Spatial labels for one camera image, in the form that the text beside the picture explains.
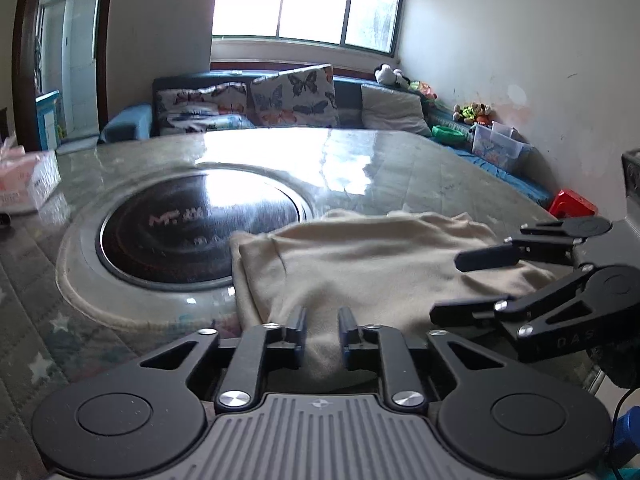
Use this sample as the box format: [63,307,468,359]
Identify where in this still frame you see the dark blue sofa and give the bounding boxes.
[99,71,436,143]

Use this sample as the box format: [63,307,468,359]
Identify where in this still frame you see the striped bench cushion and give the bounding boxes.
[427,105,476,131]

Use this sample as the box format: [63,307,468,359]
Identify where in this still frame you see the panda plush toy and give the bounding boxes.
[375,63,411,88]

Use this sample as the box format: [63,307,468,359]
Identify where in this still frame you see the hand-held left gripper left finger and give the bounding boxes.
[141,306,307,413]

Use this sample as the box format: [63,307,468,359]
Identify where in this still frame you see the grey pillow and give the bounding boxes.
[360,83,433,137]

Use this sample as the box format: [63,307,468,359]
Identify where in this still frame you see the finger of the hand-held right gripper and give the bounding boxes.
[430,266,601,338]
[455,219,586,273]

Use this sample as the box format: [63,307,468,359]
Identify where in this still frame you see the red plastic stool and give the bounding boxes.
[547,189,598,220]

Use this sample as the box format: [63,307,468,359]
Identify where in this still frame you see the blue bench sheet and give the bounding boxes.
[435,137,556,206]

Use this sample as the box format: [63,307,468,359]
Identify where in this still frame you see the black round induction cooktop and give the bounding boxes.
[97,172,308,291]

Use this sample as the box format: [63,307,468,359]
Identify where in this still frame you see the green framed window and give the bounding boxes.
[210,0,411,56]

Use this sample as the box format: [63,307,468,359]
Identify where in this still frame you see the pale blue printed cushion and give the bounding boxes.
[167,112,257,135]

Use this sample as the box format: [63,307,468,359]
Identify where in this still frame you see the colourful plush toy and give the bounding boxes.
[409,80,438,102]

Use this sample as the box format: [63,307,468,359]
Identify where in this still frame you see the cream sweater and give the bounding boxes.
[229,209,566,391]

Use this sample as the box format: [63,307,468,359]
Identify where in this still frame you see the pink tissue pack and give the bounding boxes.
[0,145,61,216]

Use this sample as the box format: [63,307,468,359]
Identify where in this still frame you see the clear plastic storage box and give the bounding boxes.
[470,125,533,173]

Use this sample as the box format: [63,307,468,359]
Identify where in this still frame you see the green bowl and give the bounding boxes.
[431,125,468,145]

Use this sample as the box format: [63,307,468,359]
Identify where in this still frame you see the blue plastic stool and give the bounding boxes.
[607,405,640,471]

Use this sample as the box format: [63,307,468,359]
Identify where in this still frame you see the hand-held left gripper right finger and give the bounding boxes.
[337,307,501,413]

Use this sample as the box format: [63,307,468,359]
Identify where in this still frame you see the large butterfly print pillow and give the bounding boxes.
[250,64,341,128]

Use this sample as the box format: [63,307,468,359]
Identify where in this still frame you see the dark wooden door frame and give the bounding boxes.
[12,0,118,151]

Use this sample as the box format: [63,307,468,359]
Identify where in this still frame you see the light blue box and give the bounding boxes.
[35,90,63,148]

